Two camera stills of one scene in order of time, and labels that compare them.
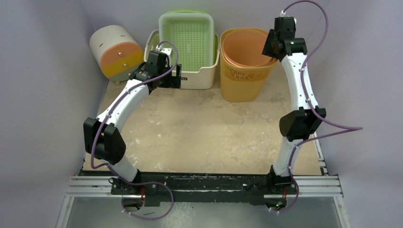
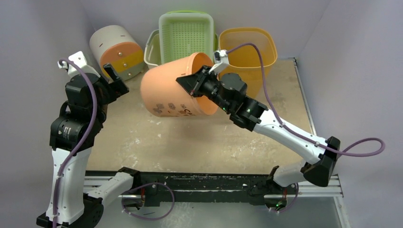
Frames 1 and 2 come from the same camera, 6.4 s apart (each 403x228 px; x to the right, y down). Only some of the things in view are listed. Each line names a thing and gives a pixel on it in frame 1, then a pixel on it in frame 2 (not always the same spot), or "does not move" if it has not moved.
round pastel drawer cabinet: (117, 51) does not move
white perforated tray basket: (193, 32) does not move
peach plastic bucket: (244, 47) -> (163, 96)
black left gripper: (173, 81) -> (117, 88)
